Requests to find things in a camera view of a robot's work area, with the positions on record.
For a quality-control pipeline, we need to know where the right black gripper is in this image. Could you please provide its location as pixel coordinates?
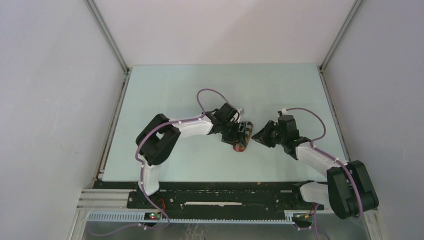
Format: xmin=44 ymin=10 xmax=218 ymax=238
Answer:
xmin=251 ymin=120 xmax=286 ymax=148

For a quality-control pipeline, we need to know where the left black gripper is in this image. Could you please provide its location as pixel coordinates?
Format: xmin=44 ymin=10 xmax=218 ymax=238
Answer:
xmin=219 ymin=119 xmax=246 ymax=147

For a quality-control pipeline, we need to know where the brown plaid glasses case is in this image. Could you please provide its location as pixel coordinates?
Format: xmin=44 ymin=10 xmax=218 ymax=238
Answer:
xmin=233 ymin=121 xmax=254 ymax=153

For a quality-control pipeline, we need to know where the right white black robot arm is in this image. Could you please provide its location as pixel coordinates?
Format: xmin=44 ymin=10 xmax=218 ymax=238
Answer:
xmin=251 ymin=114 xmax=380 ymax=220

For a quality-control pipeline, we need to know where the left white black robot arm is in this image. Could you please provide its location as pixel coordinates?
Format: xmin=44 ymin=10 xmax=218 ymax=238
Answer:
xmin=135 ymin=103 xmax=254 ymax=208

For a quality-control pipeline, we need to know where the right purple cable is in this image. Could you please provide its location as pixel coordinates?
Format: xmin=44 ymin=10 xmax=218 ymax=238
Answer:
xmin=281 ymin=107 xmax=363 ymax=240

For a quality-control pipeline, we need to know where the white slotted cable duct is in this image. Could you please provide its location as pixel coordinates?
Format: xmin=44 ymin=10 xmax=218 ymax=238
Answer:
xmin=86 ymin=211 xmax=295 ymax=224

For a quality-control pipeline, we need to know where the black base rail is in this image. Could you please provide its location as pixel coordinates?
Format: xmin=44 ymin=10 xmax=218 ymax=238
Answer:
xmin=93 ymin=180 xmax=315 ymax=221

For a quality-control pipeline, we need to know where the right aluminium frame post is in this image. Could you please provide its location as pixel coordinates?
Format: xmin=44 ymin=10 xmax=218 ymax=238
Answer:
xmin=318 ymin=0 xmax=365 ymax=73

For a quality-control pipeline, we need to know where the aluminium frame post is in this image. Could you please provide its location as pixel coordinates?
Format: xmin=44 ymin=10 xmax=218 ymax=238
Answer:
xmin=318 ymin=0 xmax=365 ymax=73
xmin=84 ymin=0 xmax=130 ymax=75

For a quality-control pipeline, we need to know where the left aluminium frame post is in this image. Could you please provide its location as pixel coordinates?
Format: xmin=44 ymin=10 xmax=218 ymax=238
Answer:
xmin=84 ymin=0 xmax=130 ymax=75

